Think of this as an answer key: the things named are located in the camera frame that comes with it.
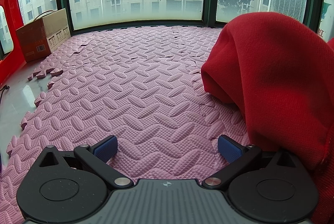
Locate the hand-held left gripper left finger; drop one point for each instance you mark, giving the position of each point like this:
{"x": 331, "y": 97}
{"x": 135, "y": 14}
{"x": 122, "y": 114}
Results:
{"x": 106, "y": 147}

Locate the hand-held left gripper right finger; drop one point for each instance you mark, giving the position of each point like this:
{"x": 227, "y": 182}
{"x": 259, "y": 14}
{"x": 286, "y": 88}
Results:
{"x": 229, "y": 148}

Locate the red fleece garment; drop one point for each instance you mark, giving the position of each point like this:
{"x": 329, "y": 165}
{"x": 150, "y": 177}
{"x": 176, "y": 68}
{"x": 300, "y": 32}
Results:
{"x": 274, "y": 70}

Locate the pink foam puzzle mat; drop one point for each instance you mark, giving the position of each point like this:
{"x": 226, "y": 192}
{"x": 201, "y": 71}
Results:
{"x": 143, "y": 83}

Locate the loose pink foam mat pieces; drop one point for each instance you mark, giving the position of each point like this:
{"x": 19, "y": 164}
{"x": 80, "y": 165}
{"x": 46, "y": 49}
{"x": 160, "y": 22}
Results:
{"x": 52, "y": 73}

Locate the brown cardboard box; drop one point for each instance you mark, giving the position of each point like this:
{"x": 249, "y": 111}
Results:
{"x": 34, "y": 38}

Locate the red plastic stool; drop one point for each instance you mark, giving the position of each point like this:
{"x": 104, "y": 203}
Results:
{"x": 10, "y": 17}

